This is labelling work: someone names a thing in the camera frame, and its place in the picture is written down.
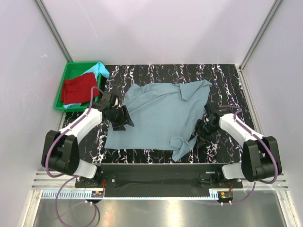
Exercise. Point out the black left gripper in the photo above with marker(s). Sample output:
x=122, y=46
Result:
x=119, y=126

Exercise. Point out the white slotted cable duct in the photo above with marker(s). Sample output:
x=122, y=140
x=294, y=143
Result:
x=110, y=195

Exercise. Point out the green plastic tray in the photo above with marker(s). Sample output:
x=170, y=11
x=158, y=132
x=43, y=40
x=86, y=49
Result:
x=75, y=87

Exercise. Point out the red t shirt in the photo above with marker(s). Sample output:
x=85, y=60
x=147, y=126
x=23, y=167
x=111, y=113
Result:
x=78, y=89

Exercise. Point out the left connector box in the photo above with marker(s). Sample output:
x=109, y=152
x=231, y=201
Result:
x=97, y=194

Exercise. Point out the grey-blue polo shirt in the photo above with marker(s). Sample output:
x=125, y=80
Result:
x=164, y=117

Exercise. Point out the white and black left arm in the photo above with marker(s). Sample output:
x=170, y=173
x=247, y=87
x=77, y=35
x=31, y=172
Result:
x=61, y=148

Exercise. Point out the left aluminium corner post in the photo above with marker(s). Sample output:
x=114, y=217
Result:
x=51, y=26

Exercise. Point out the aluminium front rail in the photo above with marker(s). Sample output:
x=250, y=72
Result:
x=55, y=202

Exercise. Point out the right aluminium corner post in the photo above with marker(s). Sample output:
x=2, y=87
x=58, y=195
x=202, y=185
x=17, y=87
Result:
x=265, y=25

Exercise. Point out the right connector box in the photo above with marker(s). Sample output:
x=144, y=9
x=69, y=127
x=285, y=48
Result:
x=226, y=195

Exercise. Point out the light blue t shirt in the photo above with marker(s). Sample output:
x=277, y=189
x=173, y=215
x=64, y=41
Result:
x=99, y=69

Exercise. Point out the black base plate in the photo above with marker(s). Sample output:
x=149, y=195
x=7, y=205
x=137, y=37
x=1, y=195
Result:
x=159, y=179

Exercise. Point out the connector box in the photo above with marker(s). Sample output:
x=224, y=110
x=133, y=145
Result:
x=97, y=194
x=226, y=195

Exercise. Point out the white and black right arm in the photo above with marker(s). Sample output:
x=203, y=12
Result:
x=260, y=160

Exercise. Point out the aluminium corner post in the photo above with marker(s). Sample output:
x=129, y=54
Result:
x=51, y=26
x=265, y=25

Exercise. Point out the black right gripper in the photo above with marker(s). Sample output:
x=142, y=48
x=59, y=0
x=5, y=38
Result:
x=198, y=131

